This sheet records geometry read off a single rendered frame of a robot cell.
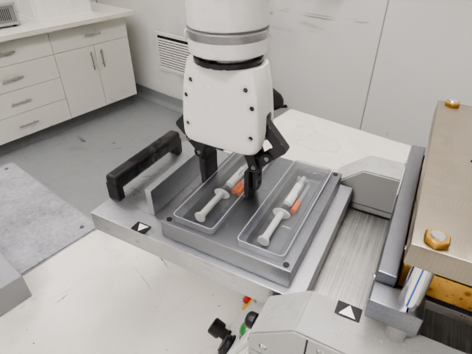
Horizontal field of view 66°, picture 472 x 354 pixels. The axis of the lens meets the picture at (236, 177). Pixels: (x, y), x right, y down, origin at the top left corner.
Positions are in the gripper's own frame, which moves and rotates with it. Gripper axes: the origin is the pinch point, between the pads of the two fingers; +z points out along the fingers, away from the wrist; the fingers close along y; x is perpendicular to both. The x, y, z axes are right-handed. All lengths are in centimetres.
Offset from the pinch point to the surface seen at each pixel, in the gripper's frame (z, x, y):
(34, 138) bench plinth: 98, 96, -213
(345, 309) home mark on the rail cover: 1.5, -11.9, 18.4
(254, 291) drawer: 6.0, -10.8, 9.0
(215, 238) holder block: 2.1, -9.3, 3.2
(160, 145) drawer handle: 0.7, 2.6, -13.5
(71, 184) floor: 101, 73, -150
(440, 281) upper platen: -3.8, -10.0, 24.5
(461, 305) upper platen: -2.0, -10.1, 26.5
